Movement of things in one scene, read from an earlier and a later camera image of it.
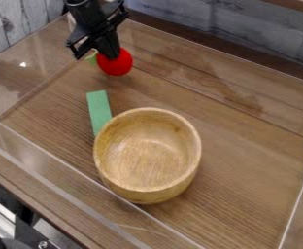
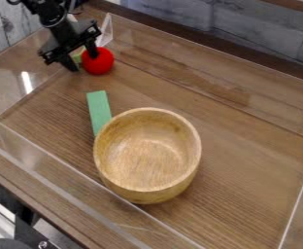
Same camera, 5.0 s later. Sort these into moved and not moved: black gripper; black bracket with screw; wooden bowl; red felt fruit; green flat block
Moved: black gripper; red felt fruit
Not moved: black bracket with screw; wooden bowl; green flat block
